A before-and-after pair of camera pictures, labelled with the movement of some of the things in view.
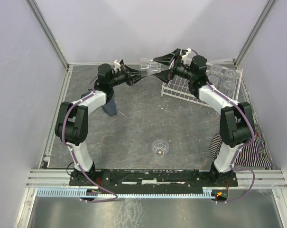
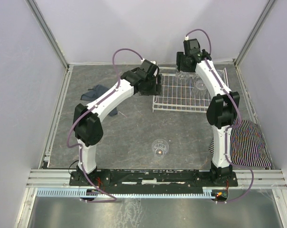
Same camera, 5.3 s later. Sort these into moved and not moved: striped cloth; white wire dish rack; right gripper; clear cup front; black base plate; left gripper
Moved: left gripper; right gripper; white wire dish rack
Not moved: striped cloth; black base plate; clear cup front
